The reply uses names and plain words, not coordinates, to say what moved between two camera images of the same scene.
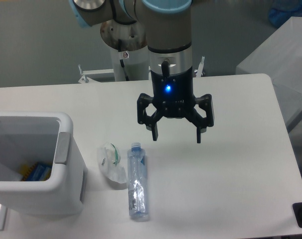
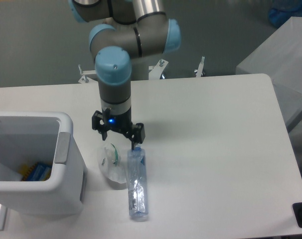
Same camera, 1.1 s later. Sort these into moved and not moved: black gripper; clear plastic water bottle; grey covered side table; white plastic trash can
Moved: black gripper
Not moved: white plastic trash can; clear plastic water bottle; grey covered side table
